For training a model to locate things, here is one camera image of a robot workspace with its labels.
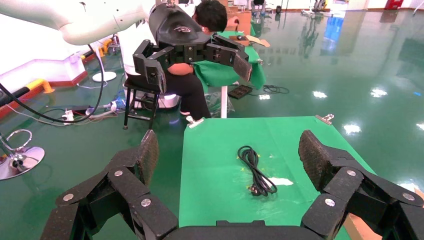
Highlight black power cable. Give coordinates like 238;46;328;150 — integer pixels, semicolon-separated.
237;145;278;198

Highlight white round floor stand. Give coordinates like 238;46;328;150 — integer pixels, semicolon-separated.
91;49;118;83

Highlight metal binder clip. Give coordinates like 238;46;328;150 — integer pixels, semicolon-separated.
315;113;335;126
186;115;205;129

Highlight white table leg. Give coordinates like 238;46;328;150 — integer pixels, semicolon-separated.
220;85;229;119

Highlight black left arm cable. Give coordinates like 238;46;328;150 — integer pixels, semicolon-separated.
0;43;106;124

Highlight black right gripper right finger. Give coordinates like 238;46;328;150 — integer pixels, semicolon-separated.
298;129;424;240

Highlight seated person in white shirt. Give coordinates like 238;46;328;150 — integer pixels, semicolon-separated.
117;0;240;121

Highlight yellow and black floor guard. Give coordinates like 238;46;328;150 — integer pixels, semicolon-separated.
0;78;56;108

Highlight flat brown cardboard sheet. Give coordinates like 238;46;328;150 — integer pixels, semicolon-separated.
229;34;271;48

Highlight green cloth on neighbouring table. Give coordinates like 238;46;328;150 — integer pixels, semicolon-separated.
192;30;268;94

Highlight clear plastic bag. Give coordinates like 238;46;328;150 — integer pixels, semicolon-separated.
204;91;235;119

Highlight red cabinet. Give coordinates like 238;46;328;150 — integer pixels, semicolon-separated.
384;0;405;10

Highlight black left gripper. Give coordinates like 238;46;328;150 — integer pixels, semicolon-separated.
132;2;253;94

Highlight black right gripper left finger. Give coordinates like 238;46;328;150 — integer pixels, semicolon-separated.
39;129;180;240

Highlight white power strip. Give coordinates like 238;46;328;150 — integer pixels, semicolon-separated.
61;109;75;126

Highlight black cable loop on floor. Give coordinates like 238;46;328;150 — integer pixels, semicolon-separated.
248;84;290;97

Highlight black metal stool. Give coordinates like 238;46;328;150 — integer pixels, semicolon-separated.
122;73;167;131

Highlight stacked brown cardboard boxes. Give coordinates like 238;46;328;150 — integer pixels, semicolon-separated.
218;0;253;36

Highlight chrome bar stool base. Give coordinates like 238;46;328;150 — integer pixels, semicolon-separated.
0;129;46;181

